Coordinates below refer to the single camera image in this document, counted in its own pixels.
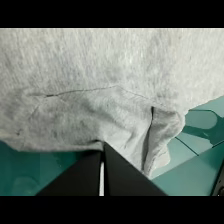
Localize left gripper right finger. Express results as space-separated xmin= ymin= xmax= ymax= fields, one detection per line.
xmin=103 ymin=142 xmax=168 ymax=197

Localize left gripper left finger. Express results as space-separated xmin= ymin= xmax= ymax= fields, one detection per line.
xmin=36 ymin=150 xmax=102 ymax=197

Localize grey T-shirt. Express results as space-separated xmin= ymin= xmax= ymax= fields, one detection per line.
xmin=0 ymin=28 xmax=224 ymax=179

